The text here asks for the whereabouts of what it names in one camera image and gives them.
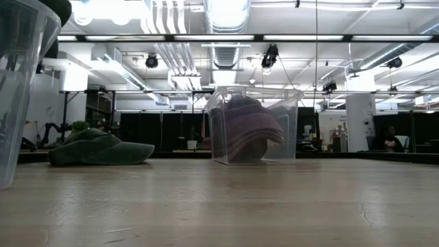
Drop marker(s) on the clear plastic bin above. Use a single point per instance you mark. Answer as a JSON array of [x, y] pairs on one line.
[[291, 137], [20, 103]]

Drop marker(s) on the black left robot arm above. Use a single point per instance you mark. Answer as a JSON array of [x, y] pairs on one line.
[[61, 10]]

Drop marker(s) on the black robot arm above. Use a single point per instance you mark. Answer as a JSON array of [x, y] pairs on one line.
[[56, 128]]

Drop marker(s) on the small white pot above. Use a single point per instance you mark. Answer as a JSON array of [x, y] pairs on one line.
[[192, 144]]

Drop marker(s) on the black bar with light strips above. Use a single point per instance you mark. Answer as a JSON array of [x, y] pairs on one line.
[[259, 37]]

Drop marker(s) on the small green potted plant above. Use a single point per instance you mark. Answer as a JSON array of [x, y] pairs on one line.
[[80, 125]]

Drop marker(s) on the white pillar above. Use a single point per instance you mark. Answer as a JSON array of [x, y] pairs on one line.
[[360, 116]]

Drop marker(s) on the person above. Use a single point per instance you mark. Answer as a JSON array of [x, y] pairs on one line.
[[387, 139]]

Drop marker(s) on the light blue chair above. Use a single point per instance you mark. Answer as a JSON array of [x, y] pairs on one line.
[[404, 142]]

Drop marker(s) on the black ceiling camera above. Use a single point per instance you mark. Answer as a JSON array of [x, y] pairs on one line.
[[329, 86], [270, 56], [151, 61], [394, 62]]

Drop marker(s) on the silver ventilation duct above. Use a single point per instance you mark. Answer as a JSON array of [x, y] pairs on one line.
[[226, 17]]

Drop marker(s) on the black aluminium table frame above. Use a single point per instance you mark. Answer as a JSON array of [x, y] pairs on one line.
[[343, 156]]

